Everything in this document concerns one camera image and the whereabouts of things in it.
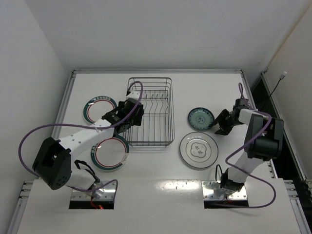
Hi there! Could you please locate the small blue patterned plate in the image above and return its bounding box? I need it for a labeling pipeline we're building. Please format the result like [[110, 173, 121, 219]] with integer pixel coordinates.
[[187, 107, 215, 131]]

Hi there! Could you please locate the white grey rimmed plate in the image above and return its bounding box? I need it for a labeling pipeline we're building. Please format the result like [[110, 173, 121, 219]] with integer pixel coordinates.
[[179, 132, 219, 169]]

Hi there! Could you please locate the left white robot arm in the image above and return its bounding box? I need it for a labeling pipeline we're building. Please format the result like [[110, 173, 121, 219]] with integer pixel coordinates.
[[32, 98, 144, 190]]

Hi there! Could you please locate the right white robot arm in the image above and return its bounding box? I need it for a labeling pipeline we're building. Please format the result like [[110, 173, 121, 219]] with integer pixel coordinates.
[[210, 98, 284, 194]]

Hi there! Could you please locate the far green red rimmed plate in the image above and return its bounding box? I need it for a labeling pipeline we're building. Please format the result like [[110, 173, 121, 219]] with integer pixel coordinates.
[[82, 96, 117, 124]]

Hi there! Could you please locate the green red rimmed plate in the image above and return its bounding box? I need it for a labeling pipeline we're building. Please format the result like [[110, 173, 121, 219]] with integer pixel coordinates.
[[82, 96, 117, 124], [90, 136, 129, 172]]

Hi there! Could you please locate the near green red rimmed plate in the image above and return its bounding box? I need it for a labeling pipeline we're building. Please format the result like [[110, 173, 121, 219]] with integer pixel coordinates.
[[90, 136, 129, 172]]

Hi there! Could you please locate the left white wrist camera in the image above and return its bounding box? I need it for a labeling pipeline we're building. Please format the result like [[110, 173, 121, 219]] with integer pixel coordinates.
[[126, 90, 140, 101]]

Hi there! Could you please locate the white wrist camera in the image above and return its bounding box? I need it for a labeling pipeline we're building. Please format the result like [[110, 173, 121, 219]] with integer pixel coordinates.
[[238, 109, 256, 125], [126, 90, 140, 101]]

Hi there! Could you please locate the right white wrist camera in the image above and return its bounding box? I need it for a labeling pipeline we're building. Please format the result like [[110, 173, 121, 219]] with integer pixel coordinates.
[[238, 109, 256, 125]]

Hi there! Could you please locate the metal wire dish rack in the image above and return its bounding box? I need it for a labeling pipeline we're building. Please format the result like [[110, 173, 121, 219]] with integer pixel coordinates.
[[123, 77, 175, 148]]

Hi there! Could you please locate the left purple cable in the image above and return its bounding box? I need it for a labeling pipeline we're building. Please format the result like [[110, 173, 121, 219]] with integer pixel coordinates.
[[19, 80, 144, 193]]

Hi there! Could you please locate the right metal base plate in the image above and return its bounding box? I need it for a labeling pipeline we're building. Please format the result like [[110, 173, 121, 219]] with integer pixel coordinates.
[[201, 180, 248, 201]]

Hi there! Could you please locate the metal base plate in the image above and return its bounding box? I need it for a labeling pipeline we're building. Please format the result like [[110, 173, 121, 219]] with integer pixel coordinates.
[[71, 181, 117, 201], [201, 180, 248, 201]]

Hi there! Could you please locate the black wall cable with plug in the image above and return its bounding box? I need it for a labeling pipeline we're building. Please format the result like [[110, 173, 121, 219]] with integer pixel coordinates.
[[258, 71, 288, 115]]

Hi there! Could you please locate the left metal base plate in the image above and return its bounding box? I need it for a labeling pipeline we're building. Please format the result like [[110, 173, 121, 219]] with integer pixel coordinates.
[[71, 181, 117, 201]]

